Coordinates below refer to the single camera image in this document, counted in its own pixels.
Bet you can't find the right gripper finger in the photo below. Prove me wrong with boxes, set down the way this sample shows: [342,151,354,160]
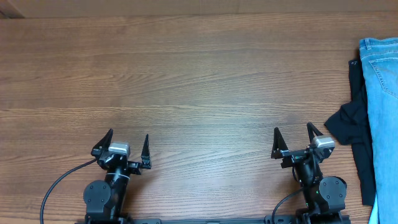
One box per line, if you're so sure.
[307,122,323,142]
[271,128,289,156]

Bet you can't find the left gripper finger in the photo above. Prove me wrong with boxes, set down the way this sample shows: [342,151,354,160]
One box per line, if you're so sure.
[141,134,150,164]
[92,128,113,151]

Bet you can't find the light blue denim jeans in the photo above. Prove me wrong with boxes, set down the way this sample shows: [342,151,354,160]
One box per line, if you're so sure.
[359,38,397,223]

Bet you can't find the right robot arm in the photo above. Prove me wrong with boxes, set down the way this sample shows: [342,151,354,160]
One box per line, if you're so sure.
[267,122,351,223]

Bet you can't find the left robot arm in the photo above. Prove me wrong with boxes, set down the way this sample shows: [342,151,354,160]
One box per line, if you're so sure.
[83,129,152,223]

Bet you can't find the black t-shirt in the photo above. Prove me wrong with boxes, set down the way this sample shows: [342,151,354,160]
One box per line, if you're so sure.
[325,59,376,206]

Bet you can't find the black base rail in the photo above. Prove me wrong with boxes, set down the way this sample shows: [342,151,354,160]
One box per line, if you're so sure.
[74,213,351,224]

